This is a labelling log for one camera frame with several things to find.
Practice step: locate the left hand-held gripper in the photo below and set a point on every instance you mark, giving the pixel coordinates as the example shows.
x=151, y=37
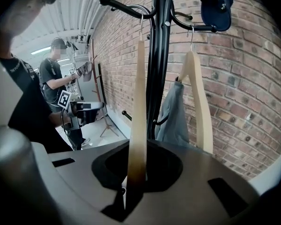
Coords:
x=65, y=99

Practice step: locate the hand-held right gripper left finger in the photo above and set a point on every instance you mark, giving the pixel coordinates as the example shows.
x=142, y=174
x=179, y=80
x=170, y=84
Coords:
x=84, y=179

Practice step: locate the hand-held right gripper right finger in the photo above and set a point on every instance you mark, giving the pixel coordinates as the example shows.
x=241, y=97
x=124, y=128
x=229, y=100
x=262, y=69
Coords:
x=189, y=196

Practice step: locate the bare wooden hanger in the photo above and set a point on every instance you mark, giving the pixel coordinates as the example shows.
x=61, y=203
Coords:
x=139, y=102

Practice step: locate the black coat stand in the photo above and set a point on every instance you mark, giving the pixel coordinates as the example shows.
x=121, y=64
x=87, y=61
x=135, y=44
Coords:
x=159, y=55

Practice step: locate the person's left forearm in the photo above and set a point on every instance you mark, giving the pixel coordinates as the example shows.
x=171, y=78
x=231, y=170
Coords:
x=56, y=118

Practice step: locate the wooden hanger with jacket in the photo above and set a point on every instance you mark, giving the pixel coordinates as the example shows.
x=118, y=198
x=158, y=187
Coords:
x=201, y=102

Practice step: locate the grey cap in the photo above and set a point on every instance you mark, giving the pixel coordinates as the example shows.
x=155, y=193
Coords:
x=87, y=72

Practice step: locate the person's black shirt torso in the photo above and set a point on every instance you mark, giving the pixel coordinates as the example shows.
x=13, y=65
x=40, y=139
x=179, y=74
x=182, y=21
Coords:
x=25, y=102

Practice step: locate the long ceiling light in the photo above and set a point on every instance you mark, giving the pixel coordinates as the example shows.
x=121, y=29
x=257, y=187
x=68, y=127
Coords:
x=41, y=50

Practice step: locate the grey jacket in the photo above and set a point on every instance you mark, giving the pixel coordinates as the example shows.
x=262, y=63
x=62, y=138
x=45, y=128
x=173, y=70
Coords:
x=173, y=114

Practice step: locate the bundle of white ceiling pipes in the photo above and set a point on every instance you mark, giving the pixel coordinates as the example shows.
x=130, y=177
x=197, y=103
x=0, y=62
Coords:
x=89, y=8

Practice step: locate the person's head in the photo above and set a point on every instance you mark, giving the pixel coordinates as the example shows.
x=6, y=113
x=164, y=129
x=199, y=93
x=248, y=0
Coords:
x=21, y=13

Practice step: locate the navy blue cap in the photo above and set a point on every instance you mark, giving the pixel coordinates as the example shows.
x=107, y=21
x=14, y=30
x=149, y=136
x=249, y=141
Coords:
x=215, y=15

